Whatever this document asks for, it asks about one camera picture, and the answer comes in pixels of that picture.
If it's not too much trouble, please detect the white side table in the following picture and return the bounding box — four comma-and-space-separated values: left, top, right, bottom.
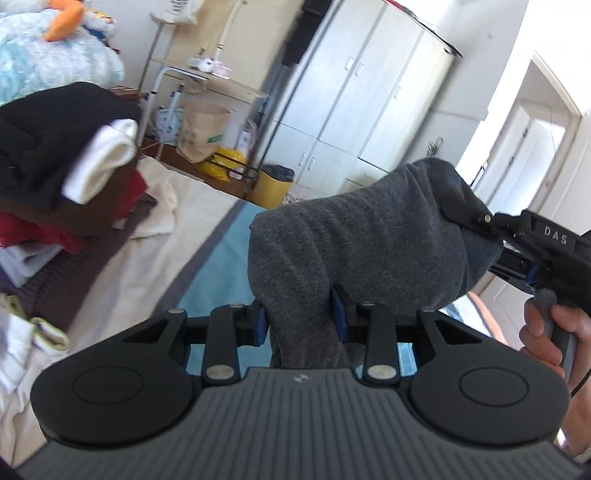
137, 59, 269, 163

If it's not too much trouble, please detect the brown paper bag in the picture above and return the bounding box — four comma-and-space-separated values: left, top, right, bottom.
177, 102, 232, 164

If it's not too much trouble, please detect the orange plush toy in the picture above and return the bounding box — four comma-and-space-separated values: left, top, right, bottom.
43, 0, 86, 42

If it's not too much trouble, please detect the dark brown folded garment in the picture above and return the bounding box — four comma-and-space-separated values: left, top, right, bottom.
0, 157, 160, 317

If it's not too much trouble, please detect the white plastic package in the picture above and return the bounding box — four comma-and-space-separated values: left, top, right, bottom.
236, 124, 257, 155

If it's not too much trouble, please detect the white cloth with green trim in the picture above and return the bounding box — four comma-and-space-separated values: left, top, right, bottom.
0, 293, 71, 409

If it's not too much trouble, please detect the grey knit garment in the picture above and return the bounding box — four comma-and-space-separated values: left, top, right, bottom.
248, 158, 504, 370

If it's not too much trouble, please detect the yellow trash bin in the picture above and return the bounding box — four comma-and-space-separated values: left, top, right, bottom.
252, 164, 296, 210

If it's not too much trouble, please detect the black folded garment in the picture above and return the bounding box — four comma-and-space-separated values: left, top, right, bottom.
0, 82, 142, 205

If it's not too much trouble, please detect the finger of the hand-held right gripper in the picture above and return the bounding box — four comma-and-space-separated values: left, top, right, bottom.
441, 192, 498, 239
488, 249, 537, 285

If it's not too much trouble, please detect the teal cream striped bed blanket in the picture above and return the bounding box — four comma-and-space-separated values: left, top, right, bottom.
0, 154, 513, 462

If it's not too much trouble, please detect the light blue quilt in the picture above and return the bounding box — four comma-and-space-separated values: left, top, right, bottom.
0, 7, 126, 106

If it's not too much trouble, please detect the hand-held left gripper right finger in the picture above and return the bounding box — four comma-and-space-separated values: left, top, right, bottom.
330, 284, 465, 385

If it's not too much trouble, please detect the yellow plastic bag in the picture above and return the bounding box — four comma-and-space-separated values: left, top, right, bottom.
198, 148, 248, 182

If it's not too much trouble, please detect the cream fleece garment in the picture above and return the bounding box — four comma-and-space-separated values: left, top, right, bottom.
129, 157, 179, 239

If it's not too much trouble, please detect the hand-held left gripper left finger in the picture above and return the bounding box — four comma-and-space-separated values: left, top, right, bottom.
122, 302, 269, 387

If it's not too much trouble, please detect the light blue folded garment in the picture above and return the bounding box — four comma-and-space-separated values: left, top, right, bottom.
0, 244, 63, 288

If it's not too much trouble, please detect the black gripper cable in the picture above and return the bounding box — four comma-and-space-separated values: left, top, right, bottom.
570, 364, 591, 398

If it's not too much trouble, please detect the white folded garment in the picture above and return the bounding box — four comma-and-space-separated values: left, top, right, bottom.
62, 119, 139, 205

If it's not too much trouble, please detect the red folded garment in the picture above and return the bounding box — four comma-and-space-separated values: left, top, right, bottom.
0, 168, 148, 256

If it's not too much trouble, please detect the white door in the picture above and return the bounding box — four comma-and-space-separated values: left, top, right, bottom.
471, 51, 591, 305

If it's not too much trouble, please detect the person's right hand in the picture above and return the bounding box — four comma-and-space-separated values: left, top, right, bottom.
519, 301, 591, 394

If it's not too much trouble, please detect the white wardrobe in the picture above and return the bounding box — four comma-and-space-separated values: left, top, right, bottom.
265, 0, 463, 195

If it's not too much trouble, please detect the white pink tabletop device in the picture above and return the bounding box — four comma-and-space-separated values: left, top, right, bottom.
188, 55, 232, 78

